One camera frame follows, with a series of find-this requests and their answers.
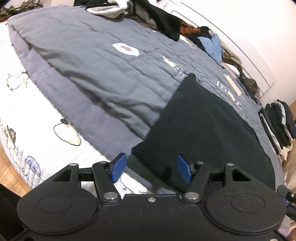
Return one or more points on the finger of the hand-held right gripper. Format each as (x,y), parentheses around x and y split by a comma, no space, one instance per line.
(290,198)

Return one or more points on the grey printed quilt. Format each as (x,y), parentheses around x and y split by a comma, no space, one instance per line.
(104,69)

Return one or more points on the white printed bedspread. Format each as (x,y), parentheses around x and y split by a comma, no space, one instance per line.
(34,115)

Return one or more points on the olive khaki garment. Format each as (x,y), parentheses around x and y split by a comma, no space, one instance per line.
(231,55)

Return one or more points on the white and black garment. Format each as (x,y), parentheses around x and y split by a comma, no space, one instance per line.
(111,9)

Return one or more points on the dark brown patterned garment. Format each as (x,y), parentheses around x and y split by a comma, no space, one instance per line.
(148,18)

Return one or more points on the light blue garment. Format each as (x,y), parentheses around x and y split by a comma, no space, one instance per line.
(212,48)

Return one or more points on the stack of folded clothes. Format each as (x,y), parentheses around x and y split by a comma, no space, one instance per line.
(279,125)

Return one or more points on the large black garment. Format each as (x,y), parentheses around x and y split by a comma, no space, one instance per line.
(161,18)

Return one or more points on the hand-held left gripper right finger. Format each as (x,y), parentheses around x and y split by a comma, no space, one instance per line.
(185,168)

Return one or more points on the black T-shirt with white letters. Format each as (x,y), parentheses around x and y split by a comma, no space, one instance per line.
(208,129)

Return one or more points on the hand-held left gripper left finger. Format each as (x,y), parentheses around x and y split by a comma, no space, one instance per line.
(118,168)

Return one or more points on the pile of mixed clothes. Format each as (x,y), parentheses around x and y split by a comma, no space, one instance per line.
(231,30)

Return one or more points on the small black garment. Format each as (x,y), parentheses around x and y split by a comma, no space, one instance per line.
(203,32)

